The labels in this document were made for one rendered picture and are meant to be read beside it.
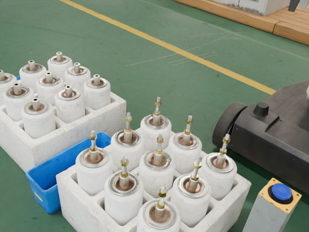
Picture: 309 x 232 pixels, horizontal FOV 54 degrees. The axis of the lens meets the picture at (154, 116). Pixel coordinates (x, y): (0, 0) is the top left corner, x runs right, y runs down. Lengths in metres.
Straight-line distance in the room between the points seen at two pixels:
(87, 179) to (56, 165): 0.26
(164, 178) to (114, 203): 0.15
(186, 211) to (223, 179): 0.13
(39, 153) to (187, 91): 0.87
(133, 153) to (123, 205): 0.17
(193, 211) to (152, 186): 0.13
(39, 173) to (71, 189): 0.21
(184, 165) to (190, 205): 0.17
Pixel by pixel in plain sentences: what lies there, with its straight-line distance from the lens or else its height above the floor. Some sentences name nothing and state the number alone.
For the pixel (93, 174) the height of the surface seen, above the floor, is 0.24.
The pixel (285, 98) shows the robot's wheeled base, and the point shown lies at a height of 0.17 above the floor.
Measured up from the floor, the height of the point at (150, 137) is 0.22.
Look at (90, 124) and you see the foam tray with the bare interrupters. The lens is 1.08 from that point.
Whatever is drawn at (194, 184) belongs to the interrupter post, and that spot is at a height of 0.27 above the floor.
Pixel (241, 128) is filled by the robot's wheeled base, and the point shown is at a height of 0.17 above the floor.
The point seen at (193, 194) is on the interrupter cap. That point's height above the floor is 0.25.
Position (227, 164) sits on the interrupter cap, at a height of 0.25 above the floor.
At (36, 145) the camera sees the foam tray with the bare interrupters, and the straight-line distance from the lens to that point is 0.99.
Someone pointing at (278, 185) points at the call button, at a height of 0.33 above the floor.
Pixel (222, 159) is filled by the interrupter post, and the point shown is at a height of 0.28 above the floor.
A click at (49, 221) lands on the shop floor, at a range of 1.02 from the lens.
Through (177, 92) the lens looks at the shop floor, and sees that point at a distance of 1.58.
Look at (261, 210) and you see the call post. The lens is 0.74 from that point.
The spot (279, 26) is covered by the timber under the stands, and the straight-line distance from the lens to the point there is 2.60.
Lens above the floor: 0.82
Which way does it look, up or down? 36 degrees down
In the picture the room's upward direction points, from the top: 5 degrees clockwise
